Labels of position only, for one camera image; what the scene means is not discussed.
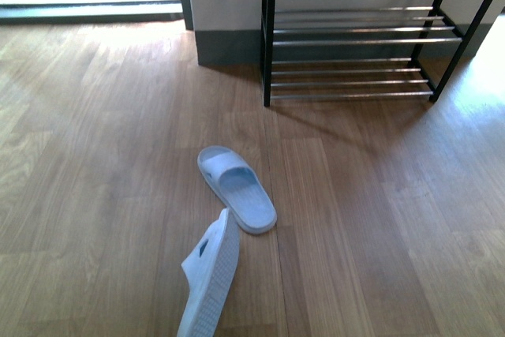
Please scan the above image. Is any light blue slide front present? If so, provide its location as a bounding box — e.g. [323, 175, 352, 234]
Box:
[178, 208, 240, 336]

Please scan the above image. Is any light blue slide sandal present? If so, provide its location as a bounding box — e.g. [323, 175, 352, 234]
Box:
[197, 145, 277, 235]

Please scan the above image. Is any black metal shoe rack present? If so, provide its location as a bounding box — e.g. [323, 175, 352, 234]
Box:
[260, 0, 495, 106]

